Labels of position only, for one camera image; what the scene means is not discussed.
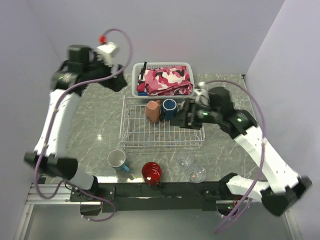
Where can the pink camouflage cloth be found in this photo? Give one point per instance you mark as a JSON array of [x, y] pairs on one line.
[[166, 81]]

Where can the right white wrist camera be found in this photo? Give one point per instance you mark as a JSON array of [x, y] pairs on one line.
[[201, 94]]

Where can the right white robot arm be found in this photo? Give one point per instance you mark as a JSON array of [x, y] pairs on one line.
[[283, 186]]

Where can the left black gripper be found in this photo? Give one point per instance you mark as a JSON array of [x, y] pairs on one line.
[[116, 84]]

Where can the clear glass cup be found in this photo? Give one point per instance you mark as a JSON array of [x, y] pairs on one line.
[[197, 174], [185, 159]]

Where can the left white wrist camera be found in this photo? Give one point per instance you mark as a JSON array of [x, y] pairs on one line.
[[106, 53]]

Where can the clear glass cup far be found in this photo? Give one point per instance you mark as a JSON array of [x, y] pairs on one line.
[[185, 159]]

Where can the red mug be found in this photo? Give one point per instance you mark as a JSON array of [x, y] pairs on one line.
[[151, 173]]

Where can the dark blue mug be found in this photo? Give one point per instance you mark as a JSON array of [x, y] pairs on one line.
[[169, 109]]

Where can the clear glass cup near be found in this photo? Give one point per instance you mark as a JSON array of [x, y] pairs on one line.
[[197, 174]]

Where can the white plastic basket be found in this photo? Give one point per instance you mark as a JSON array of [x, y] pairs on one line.
[[136, 70]]

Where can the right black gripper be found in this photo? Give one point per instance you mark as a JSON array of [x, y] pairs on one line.
[[181, 119]]

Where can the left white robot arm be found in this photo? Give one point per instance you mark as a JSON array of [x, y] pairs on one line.
[[84, 66]]

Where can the light blue mug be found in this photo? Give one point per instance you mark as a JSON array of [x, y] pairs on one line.
[[117, 160]]

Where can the black item in basket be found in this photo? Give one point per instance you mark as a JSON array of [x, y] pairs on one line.
[[142, 72]]

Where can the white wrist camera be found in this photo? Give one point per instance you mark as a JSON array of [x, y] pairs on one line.
[[106, 53], [201, 94]]

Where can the white wire dish rack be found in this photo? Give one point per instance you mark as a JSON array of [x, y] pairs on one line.
[[137, 132]]

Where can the salmon pink mug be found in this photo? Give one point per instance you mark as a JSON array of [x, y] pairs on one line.
[[153, 111]]

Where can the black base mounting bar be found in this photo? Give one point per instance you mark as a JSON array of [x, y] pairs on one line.
[[138, 196]]

